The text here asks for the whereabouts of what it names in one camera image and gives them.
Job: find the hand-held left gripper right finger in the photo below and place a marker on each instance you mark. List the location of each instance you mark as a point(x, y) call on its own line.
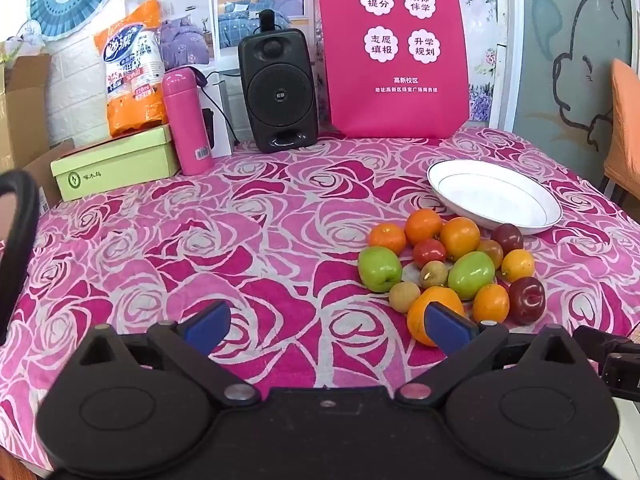
point(445, 327)

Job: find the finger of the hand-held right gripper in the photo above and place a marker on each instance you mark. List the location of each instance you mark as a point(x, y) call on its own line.
point(622, 377)
point(600, 341)

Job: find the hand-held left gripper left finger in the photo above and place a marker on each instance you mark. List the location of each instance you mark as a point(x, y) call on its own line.
point(207, 320)

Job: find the small yellow-orange citrus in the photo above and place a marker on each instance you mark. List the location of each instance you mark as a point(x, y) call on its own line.
point(517, 265)
point(490, 302)

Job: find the tan longan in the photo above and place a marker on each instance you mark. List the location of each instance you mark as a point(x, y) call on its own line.
point(433, 274)
point(404, 296)

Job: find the green apple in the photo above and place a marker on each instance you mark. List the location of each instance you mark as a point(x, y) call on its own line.
point(380, 269)
point(471, 275)

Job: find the red tomato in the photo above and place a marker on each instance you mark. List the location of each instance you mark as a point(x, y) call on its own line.
point(429, 252)

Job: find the dark red plum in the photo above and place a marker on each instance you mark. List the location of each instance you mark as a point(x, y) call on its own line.
point(507, 237)
point(526, 300)

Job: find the red-yellow peach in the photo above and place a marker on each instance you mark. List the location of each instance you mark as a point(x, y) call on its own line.
point(491, 254)

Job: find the reddish tangerine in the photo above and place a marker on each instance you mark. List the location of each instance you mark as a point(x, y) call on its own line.
point(387, 237)
point(422, 225)

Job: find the white plate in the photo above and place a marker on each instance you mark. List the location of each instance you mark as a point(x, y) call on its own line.
point(495, 195)

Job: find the pink rose tablecloth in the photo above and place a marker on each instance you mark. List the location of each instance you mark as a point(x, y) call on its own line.
point(200, 235)

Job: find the green cardboard box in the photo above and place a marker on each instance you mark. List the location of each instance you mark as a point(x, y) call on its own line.
point(115, 165)

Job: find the pink thermos bottle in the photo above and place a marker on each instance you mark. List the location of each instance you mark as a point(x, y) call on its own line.
point(187, 120)

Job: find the white box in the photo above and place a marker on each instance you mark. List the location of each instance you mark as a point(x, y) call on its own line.
point(220, 110)

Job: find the orange covered chair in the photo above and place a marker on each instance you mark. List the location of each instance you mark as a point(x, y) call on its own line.
point(625, 125)

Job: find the pink tote bag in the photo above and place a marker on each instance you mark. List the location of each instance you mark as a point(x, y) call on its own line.
point(395, 100)

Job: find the black speaker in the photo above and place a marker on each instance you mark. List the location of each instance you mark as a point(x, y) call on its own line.
point(280, 95)

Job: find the orange paper cup packet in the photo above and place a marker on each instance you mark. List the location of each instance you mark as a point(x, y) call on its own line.
point(132, 70)

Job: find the floral wallpaper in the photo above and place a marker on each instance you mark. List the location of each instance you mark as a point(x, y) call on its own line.
point(482, 60)

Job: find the brown cardboard box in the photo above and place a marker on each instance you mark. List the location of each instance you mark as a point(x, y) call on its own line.
point(22, 110)

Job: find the purple bedding poster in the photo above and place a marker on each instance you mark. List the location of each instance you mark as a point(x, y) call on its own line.
point(185, 25)

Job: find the black microphone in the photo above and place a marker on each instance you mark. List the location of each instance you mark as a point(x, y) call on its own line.
point(267, 21)

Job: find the glass partition with cartoon drawing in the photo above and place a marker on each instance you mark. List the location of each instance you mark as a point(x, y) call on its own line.
point(550, 35)

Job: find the blue plaid bedding poster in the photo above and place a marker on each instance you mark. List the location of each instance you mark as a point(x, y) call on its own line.
point(245, 5)

